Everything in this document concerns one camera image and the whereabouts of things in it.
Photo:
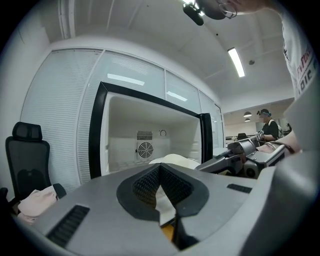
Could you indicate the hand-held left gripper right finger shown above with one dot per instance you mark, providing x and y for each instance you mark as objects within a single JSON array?
[{"x": 212, "y": 207}]

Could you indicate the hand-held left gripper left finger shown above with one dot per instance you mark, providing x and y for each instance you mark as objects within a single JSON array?
[{"x": 105, "y": 212}]

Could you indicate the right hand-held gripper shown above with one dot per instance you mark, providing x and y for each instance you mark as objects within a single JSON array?
[{"x": 265, "y": 160}]

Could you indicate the white plate of food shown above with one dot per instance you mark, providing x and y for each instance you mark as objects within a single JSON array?
[{"x": 175, "y": 161}]

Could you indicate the person's right forearm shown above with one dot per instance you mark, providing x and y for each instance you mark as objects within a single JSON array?
[{"x": 291, "y": 141}]

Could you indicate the person's right hand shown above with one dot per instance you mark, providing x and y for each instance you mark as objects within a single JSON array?
[{"x": 266, "y": 148}]

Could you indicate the dark pendant lamp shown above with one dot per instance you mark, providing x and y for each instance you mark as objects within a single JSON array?
[
  {"x": 247, "y": 119},
  {"x": 247, "y": 114}
]

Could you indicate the pink cloth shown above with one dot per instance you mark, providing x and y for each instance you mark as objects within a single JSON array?
[{"x": 37, "y": 205}]

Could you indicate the long ceiling light panel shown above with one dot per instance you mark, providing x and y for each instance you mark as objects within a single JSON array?
[{"x": 236, "y": 62}]

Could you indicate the black mesh office chair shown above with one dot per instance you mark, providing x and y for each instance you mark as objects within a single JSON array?
[{"x": 27, "y": 160}]

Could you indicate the round ceiling smoke detector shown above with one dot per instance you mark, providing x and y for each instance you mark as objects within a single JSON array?
[{"x": 251, "y": 61}]

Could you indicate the glass partition with white blinds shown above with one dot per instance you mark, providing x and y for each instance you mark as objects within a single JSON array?
[{"x": 62, "y": 112}]

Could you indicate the white printed t-shirt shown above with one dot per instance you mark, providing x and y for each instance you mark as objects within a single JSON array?
[{"x": 298, "y": 57}]

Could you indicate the thin framed eyeglasses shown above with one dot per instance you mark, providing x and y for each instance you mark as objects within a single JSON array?
[{"x": 228, "y": 10}]

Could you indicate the person's face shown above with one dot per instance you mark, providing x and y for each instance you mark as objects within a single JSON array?
[{"x": 212, "y": 8}]

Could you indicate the black head camera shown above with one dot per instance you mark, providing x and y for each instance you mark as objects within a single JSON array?
[{"x": 193, "y": 13}]

